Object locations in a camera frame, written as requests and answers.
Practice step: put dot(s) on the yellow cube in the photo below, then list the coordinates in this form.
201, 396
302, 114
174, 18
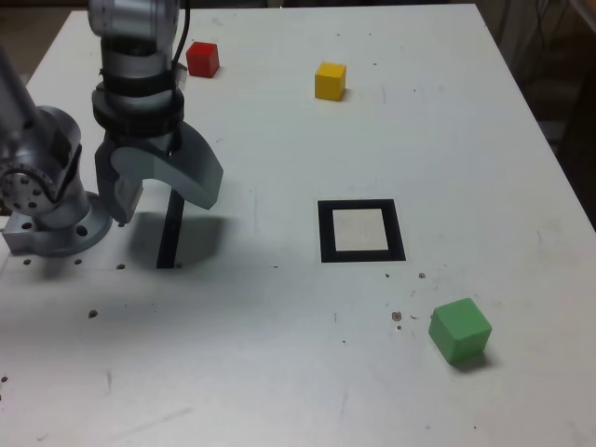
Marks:
329, 81

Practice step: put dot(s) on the black tape strip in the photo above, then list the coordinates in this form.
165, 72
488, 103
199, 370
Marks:
168, 237

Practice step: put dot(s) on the green cube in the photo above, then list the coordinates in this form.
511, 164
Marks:
458, 330

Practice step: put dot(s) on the black tape square outline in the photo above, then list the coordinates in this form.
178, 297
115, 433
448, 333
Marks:
326, 230

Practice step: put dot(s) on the red cube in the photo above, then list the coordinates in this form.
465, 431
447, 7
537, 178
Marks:
202, 59

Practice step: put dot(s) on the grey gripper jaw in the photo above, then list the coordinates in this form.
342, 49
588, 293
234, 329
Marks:
106, 186
195, 172

